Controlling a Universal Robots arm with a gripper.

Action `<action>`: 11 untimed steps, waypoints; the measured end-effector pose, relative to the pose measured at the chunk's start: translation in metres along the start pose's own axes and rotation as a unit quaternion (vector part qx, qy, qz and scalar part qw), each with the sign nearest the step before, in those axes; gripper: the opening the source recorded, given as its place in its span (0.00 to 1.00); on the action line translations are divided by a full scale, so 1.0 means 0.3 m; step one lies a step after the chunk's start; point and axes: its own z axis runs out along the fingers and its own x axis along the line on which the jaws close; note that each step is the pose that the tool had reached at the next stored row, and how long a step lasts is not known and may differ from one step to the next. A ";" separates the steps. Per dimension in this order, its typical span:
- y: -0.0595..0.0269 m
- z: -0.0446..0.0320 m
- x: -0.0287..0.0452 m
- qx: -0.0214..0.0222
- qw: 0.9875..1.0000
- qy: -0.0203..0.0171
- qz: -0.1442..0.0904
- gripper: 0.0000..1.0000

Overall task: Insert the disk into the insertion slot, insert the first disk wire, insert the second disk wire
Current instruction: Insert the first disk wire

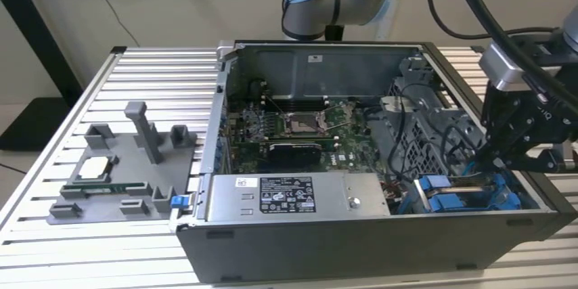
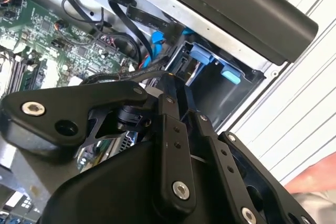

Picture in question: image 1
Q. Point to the black stand with base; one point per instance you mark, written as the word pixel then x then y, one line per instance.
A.
pixel 36 48

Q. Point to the green motherboard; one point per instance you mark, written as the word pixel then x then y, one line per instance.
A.
pixel 353 153

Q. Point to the hard disk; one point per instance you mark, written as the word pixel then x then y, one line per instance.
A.
pixel 470 191

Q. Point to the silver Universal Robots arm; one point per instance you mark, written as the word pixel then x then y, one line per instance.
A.
pixel 357 4

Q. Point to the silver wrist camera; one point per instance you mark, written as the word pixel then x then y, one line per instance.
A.
pixel 501 65

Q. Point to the black RAM slots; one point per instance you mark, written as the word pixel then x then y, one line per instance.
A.
pixel 294 103

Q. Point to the thin metal locking lever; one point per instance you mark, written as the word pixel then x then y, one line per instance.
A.
pixel 277 103

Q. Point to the black open PC case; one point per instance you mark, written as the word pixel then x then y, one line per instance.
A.
pixel 343 251

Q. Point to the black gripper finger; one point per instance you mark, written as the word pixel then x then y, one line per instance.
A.
pixel 537 162
pixel 490 147

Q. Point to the silver CPU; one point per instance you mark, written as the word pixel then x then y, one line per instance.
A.
pixel 94 168

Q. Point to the blue case latch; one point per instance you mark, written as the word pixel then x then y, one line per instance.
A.
pixel 179 201

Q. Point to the grey perforated disk bay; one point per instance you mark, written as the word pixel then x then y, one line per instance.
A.
pixel 418 147

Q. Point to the black graphics card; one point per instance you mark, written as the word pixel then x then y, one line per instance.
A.
pixel 294 155

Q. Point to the grey parts rack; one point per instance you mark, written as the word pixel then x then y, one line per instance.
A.
pixel 135 163

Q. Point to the silver power supply unit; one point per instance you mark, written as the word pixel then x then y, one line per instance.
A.
pixel 325 196

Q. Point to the green RAM stick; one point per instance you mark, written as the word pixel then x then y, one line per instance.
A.
pixel 112 188

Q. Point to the CPU socket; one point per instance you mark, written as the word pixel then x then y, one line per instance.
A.
pixel 303 122

